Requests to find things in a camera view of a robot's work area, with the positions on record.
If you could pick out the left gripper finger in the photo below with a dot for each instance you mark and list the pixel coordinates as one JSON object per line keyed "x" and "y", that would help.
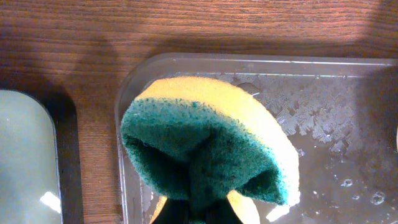
{"x": 179, "y": 212}

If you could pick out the green yellow sponge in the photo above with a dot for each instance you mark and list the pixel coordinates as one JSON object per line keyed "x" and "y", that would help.
{"x": 201, "y": 140}

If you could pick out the large brown serving tray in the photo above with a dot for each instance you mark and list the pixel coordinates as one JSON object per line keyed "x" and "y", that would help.
{"x": 339, "y": 113}

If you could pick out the black water tray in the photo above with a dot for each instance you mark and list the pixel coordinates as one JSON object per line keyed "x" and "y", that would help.
{"x": 40, "y": 168}

